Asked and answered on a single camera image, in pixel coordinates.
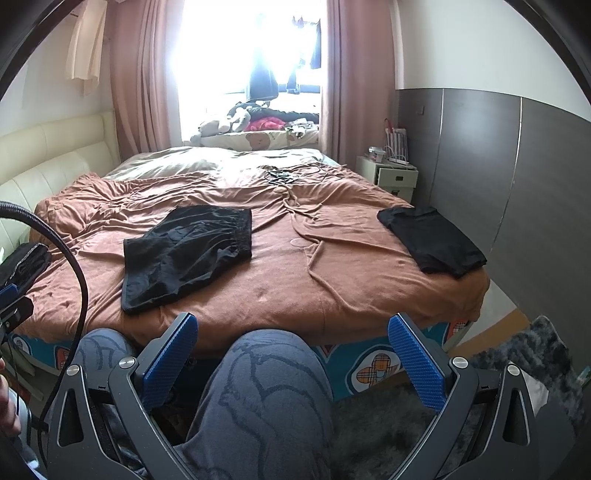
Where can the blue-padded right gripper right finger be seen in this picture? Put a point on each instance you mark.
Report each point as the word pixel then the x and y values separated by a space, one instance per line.
pixel 426 364

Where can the folded black garment stack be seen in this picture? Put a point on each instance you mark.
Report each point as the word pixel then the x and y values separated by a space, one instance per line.
pixel 434 242

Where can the beige blanket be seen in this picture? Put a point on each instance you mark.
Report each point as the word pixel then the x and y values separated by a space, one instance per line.
pixel 183 160

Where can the black shorts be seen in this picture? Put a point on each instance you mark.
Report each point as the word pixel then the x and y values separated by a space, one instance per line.
pixel 186 251

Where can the striped bag on nightstand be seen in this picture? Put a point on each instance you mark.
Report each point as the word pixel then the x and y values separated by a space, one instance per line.
pixel 396 146

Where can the orange-brown bed sheet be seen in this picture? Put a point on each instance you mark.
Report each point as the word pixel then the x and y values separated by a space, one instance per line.
pixel 322 265

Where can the bear print pillow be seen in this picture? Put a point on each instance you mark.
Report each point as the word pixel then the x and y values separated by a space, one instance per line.
pixel 260 140

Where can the left pink curtain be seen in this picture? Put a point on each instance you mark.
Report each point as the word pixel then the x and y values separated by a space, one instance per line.
pixel 140 36

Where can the cartoon print bed base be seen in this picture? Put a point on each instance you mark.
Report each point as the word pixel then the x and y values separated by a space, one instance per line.
pixel 369 359

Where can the dark grey shaggy rug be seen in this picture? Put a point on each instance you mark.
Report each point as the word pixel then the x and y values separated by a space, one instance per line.
pixel 514 413

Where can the cream nightstand with drawers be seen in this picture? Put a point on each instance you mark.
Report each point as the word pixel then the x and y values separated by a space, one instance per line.
pixel 397 179

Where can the cream padded headboard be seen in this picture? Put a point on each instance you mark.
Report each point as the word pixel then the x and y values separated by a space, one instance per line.
pixel 40 161

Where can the beige cloth hanging on wall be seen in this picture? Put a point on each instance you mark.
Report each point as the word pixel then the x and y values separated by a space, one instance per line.
pixel 83 61

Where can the person's left hand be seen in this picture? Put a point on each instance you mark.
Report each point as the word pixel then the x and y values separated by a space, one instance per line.
pixel 9 419

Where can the right pink curtain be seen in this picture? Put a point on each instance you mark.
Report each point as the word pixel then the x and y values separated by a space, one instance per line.
pixel 357 85

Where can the pile of clothes on windowsill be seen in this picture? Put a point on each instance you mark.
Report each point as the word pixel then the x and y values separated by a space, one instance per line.
pixel 251 116

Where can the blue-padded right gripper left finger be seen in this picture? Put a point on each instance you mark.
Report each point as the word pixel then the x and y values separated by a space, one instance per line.
pixel 161 361

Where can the pink curtain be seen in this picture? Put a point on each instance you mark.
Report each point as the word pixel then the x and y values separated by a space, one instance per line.
pixel 140 36
pixel 357 85

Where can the person's grey patterned trouser legs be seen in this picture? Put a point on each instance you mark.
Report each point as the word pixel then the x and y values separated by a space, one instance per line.
pixel 263 411

